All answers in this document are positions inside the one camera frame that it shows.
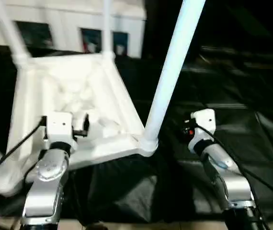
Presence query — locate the white plastic table top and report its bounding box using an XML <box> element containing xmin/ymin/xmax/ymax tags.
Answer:
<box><xmin>0</xmin><ymin>52</ymin><xmax>159</xmax><ymax>197</ymax></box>

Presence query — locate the white plastic table leg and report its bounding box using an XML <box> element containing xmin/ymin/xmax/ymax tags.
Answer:
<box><xmin>139</xmin><ymin>0</ymin><xmax>207</xmax><ymax>155</ymax></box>
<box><xmin>102</xmin><ymin>0</ymin><xmax>116</xmax><ymax>61</ymax></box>
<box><xmin>0</xmin><ymin>0</ymin><xmax>32</xmax><ymax>68</ymax></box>

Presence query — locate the black table mat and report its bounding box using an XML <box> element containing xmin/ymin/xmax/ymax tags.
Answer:
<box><xmin>0</xmin><ymin>46</ymin><xmax>273</xmax><ymax>226</ymax></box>

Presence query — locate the white glass-door cabinet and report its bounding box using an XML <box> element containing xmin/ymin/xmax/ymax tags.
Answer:
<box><xmin>0</xmin><ymin>0</ymin><xmax>148</xmax><ymax>59</ymax></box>

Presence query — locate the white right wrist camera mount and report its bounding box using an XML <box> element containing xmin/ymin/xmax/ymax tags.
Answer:
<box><xmin>186</xmin><ymin>109</ymin><xmax>217</xmax><ymax>154</ymax></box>

